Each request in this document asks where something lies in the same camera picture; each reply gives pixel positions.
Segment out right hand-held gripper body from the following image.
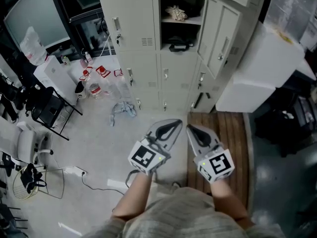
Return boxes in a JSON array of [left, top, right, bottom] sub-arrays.
[[193, 140, 235, 183]]

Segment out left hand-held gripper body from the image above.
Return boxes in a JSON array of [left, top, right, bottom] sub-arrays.
[[127, 132, 172, 177]]

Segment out beige cloth garment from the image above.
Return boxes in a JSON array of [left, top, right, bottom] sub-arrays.
[[165, 5, 188, 22]]

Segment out grey metal locker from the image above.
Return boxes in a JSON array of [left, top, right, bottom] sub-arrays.
[[96, 0, 269, 114]]

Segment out person's left forearm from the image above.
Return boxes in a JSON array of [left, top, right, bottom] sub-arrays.
[[111, 172, 159, 223]]

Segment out person's right forearm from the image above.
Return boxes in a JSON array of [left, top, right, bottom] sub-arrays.
[[210, 179, 251, 223]]

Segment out wooden slat platform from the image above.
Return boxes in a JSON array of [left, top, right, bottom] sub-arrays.
[[187, 112, 250, 208]]

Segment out blue grey cloth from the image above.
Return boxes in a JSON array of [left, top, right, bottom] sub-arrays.
[[109, 102, 137, 127]]

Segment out clear water bottle red cap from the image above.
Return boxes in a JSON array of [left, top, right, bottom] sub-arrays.
[[96, 65, 117, 101], [79, 67, 103, 99], [113, 68, 132, 102]]

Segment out person's grey shirt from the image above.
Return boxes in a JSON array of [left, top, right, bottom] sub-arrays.
[[84, 184, 282, 238]]

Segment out white power strip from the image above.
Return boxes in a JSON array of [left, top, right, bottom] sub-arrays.
[[73, 167, 89, 177]]

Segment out large white box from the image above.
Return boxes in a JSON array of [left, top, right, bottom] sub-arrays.
[[215, 21, 306, 114]]

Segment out small black white bin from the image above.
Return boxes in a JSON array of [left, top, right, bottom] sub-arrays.
[[75, 81, 87, 99]]

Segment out black folding chair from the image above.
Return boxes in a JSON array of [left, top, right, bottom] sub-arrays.
[[24, 85, 84, 141]]

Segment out white rectangular cabinet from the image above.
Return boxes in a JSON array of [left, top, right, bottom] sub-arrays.
[[33, 55, 79, 106]]

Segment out black framed glass door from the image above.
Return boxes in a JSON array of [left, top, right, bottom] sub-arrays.
[[68, 8, 116, 58]]

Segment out black tote bag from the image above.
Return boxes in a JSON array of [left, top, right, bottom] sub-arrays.
[[20, 163, 48, 194]]

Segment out white office chair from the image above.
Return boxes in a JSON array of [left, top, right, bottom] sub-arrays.
[[0, 118, 54, 173]]

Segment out black office chair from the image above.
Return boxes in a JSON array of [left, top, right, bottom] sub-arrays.
[[0, 73, 27, 123]]

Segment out white plastic bag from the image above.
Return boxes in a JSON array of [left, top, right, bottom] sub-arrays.
[[19, 25, 48, 66]]

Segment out silver foil panels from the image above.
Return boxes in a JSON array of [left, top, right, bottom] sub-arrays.
[[264, 0, 317, 50]]

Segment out black strap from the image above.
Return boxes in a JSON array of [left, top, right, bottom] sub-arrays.
[[194, 92, 211, 109]]

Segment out black floor cable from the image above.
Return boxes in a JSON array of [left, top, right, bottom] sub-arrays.
[[81, 174, 127, 196]]

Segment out black bag with handle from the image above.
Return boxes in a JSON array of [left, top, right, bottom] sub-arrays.
[[168, 35, 196, 53]]

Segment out wire frame basket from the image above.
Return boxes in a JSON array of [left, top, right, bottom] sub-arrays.
[[12, 166, 65, 200]]

